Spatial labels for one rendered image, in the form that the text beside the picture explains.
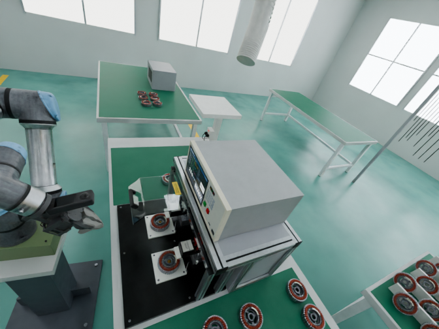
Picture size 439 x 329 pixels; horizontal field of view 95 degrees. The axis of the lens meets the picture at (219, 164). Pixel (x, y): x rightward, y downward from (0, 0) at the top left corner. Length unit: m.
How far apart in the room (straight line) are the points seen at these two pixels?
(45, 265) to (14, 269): 0.11
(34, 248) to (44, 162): 0.41
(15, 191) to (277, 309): 1.17
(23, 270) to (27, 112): 0.69
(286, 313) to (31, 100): 1.48
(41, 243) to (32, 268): 0.12
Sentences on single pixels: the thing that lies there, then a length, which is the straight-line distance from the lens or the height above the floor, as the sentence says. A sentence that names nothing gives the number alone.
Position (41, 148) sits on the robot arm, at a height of 1.24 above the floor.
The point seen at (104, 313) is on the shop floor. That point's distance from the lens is 1.95.
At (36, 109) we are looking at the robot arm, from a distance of 1.07.
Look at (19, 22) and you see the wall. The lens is 5.45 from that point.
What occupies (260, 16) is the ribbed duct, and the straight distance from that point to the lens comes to 1.92.
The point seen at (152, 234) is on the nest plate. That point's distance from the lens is 1.26.
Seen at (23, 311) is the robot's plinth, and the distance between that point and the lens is 2.08.
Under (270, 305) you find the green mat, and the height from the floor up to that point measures 0.75.
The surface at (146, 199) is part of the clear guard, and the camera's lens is 1.04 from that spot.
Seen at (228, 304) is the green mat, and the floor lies 0.75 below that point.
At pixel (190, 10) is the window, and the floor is 1.65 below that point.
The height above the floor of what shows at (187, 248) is 0.92.
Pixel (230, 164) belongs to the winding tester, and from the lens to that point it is 0.91.
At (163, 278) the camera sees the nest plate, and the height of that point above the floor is 0.78.
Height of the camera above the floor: 1.85
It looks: 37 degrees down
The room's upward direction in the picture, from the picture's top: 18 degrees clockwise
